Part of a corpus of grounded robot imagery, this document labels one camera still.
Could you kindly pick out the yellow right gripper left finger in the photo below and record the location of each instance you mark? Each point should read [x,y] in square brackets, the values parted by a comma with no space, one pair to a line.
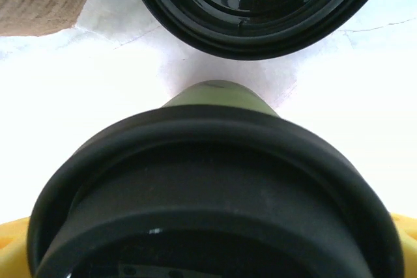
[13,248]

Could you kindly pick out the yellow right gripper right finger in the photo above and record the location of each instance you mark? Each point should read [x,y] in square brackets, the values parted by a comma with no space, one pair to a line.
[410,248]

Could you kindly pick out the black plastic cup lid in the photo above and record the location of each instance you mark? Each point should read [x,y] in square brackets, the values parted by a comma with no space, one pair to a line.
[211,187]

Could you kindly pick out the green paper cup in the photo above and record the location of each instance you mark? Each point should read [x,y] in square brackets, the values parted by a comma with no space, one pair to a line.
[218,95]

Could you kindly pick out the black plastic lid stack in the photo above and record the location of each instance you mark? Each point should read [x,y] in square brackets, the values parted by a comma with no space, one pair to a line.
[260,4]

